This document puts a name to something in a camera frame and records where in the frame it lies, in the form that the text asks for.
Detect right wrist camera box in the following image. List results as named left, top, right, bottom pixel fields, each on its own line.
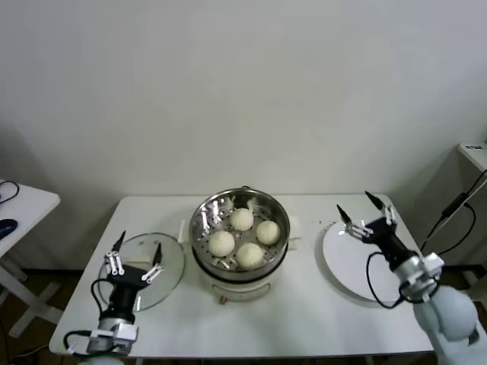
left=422, top=253, right=445, bottom=281

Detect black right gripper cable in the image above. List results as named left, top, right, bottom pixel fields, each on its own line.
left=366, top=250, right=406, bottom=309

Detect large white plate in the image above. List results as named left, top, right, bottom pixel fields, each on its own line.
left=322, top=219, right=419, bottom=303

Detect black power adapter cable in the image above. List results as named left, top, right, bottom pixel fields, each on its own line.
left=422, top=174, right=487, bottom=263

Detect thin black looped cable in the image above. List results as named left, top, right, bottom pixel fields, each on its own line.
left=0, top=180, right=21, bottom=205

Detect white steamed baozi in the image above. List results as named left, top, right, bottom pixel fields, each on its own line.
left=208, top=230, right=236, bottom=257
left=231, top=208, right=255, bottom=232
left=236, top=243, right=265, bottom=269
left=256, top=220, right=282, bottom=246

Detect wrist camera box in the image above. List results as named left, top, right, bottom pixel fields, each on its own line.
left=422, top=253, right=445, bottom=281
left=89, top=323, right=140, bottom=353

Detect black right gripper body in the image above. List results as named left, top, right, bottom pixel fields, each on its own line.
left=360, top=218, right=415, bottom=268

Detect round glass pot lid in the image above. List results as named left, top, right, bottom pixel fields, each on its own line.
left=97, top=232, right=187, bottom=311

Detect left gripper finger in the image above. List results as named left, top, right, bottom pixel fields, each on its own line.
left=104, top=230, right=126, bottom=278
left=140, top=243, right=165, bottom=284

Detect perforated steel steamer basket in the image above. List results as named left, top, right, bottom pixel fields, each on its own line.
left=189, top=189, right=293, bottom=275

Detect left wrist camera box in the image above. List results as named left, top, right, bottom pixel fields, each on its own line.
left=89, top=323, right=140, bottom=353

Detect white electric cooking pot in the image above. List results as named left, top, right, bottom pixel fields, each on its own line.
left=179, top=216, right=306, bottom=306

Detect scattered dark crumbs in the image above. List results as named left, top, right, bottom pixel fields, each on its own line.
left=310, top=219, right=342, bottom=233

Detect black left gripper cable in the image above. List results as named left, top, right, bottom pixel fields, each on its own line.
left=90, top=279, right=113, bottom=316

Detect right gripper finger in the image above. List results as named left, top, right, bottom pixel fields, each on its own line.
left=364, top=191, right=399, bottom=227
left=336, top=205, right=372, bottom=240

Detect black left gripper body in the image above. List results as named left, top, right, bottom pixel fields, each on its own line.
left=100, top=266, right=148, bottom=317

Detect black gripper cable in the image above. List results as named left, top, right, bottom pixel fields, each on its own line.
left=366, top=250, right=406, bottom=309
left=90, top=279, right=113, bottom=316

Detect white side table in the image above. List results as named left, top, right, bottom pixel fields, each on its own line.
left=0, top=177, right=62, bottom=338

